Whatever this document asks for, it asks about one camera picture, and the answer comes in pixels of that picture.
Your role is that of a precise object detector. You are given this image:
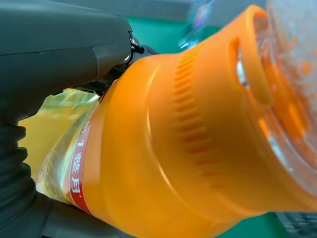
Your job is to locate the ribbed grey left arm sleeve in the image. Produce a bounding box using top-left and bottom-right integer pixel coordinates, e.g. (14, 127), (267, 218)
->
(0, 122), (37, 216)

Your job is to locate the orange detergent bottle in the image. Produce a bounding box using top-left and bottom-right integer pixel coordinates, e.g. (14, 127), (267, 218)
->
(35, 0), (317, 238)

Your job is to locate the clear plastic water bottle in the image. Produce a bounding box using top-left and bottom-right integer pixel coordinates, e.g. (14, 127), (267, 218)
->
(178, 0), (217, 51)

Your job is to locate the orange plastic film sheet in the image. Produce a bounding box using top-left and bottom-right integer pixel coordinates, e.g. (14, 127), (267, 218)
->
(18, 88), (100, 179)

